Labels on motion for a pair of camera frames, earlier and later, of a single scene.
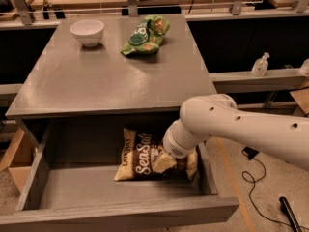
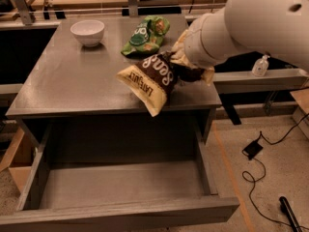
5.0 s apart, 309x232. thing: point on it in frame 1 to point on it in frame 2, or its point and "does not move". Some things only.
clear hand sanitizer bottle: x=260 y=65 does not move
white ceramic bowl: x=88 y=32 does not move
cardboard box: x=21 y=159 does not move
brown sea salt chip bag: x=140 y=151 to x=153 y=79
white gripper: x=174 y=148 to x=192 y=43
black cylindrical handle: x=285 y=205 does not move
